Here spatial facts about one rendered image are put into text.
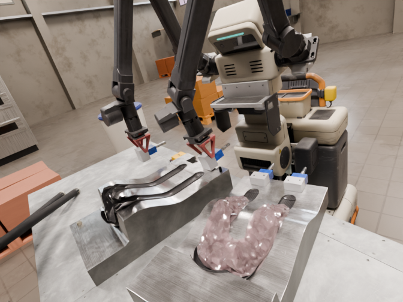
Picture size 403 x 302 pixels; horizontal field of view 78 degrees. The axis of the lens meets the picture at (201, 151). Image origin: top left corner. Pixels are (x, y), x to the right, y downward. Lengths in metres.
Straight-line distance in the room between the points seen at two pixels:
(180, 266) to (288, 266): 0.21
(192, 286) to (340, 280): 0.31
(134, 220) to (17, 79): 9.78
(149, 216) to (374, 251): 0.55
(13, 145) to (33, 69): 4.84
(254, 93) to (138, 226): 0.67
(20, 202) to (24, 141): 3.46
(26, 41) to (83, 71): 1.93
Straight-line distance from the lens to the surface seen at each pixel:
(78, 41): 11.24
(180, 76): 0.71
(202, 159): 0.85
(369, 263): 0.68
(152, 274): 0.57
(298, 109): 1.37
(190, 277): 0.53
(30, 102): 10.38
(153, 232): 0.76
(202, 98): 4.03
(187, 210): 0.79
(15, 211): 2.79
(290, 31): 0.84
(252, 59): 1.04
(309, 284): 0.63
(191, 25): 0.66
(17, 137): 6.11
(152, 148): 1.05
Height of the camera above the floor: 1.31
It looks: 24 degrees down
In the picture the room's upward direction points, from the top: 15 degrees counter-clockwise
